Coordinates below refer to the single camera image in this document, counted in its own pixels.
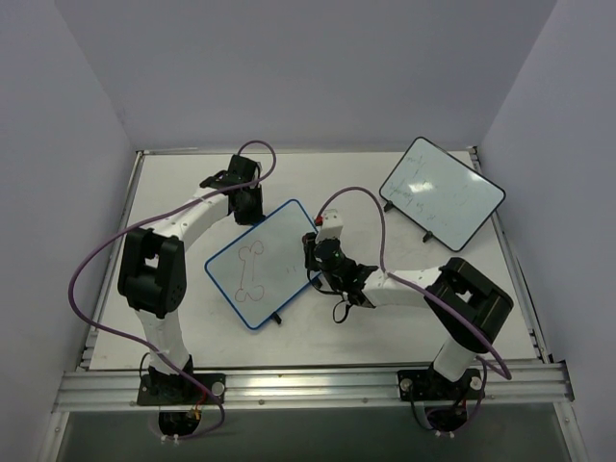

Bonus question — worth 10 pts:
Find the blue framed whiteboard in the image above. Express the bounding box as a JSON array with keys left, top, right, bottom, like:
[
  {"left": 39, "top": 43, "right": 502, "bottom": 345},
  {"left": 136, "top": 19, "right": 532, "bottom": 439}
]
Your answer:
[{"left": 204, "top": 199, "right": 316, "bottom": 330}]

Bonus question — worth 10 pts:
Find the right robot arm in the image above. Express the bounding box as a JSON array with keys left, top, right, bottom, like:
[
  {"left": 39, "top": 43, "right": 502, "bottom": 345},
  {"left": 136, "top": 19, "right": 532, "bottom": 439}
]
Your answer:
[{"left": 302, "top": 232, "right": 514, "bottom": 398}]

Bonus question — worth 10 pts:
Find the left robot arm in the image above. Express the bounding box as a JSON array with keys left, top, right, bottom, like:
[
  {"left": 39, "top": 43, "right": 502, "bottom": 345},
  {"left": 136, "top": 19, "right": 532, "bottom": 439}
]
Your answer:
[{"left": 117, "top": 154, "right": 264, "bottom": 403}]

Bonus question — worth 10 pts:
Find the black framed whiteboard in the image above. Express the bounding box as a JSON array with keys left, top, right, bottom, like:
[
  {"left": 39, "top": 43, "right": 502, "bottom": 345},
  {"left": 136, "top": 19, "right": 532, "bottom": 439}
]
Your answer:
[{"left": 379, "top": 137, "right": 506, "bottom": 252}]

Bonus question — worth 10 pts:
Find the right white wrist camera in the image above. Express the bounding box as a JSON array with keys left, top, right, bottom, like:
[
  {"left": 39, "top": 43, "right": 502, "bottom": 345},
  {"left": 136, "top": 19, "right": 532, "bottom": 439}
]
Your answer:
[{"left": 315, "top": 209, "right": 344, "bottom": 244}]

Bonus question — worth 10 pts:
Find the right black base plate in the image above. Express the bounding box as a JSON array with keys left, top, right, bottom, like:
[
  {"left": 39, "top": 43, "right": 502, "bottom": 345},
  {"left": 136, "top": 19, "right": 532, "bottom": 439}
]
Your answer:
[{"left": 397, "top": 368, "right": 485, "bottom": 402}]

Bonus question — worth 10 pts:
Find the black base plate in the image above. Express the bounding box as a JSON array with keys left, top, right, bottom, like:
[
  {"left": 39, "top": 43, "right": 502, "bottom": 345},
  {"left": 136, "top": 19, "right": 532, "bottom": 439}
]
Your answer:
[
  {"left": 137, "top": 368, "right": 226, "bottom": 406},
  {"left": 397, "top": 368, "right": 485, "bottom": 402}
]

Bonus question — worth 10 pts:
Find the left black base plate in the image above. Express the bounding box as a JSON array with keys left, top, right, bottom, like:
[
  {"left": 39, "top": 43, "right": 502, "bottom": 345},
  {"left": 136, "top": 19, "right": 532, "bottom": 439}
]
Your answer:
[{"left": 137, "top": 368, "right": 226, "bottom": 406}]

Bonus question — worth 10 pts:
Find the aluminium front rail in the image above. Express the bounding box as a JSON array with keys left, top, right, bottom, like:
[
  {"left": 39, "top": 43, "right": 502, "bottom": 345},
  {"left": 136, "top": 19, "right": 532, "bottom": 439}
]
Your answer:
[{"left": 52, "top": 361, "right": 574, "bottom": 413}]

